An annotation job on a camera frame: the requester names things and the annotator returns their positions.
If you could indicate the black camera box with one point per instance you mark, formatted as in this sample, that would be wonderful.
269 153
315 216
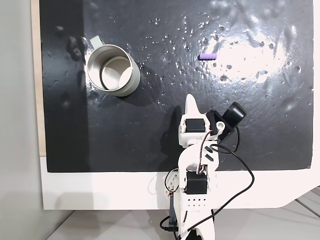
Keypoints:
233 112

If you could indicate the black rubber mat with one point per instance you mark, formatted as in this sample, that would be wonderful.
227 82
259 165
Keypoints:
125 140

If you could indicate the purple pen grip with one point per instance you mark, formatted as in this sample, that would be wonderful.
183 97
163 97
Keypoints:
207 56

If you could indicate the pale green steel mug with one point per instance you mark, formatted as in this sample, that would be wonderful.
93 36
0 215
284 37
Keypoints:
112 72

